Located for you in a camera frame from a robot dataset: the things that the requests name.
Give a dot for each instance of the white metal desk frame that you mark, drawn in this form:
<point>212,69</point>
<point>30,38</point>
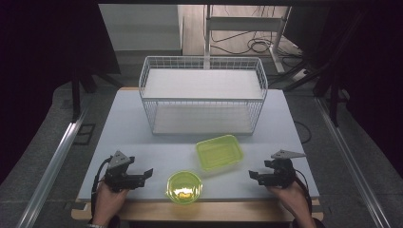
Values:
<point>244,23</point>

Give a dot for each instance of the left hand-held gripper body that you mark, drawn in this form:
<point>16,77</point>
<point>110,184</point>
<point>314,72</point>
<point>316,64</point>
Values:
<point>118,161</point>

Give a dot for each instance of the black floor plate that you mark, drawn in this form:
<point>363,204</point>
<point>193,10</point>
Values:
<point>85,134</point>

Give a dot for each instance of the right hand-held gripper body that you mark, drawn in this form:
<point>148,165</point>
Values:
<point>282,172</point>

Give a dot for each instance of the aluminium floor rail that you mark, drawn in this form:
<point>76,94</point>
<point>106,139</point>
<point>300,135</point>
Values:
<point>351,164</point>
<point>50,171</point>

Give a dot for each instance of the dark curtain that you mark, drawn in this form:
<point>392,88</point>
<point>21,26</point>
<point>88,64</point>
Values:
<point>374,63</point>
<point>41,63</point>

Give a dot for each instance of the black metal stand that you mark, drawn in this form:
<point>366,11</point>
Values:
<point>333,101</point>
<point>76,98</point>

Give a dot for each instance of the green rectangular plastic container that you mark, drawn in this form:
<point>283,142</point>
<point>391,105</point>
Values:
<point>219,152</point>

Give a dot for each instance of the person's left hand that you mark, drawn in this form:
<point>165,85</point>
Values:
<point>106,199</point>

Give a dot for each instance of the person's right hand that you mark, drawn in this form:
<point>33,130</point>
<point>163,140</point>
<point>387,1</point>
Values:
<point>290,198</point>

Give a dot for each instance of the white cabinet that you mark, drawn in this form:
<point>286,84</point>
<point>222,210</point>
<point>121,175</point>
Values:
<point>142,28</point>

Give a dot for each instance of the green round plastic bowl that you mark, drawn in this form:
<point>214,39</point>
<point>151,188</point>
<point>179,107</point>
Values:
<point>183,186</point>

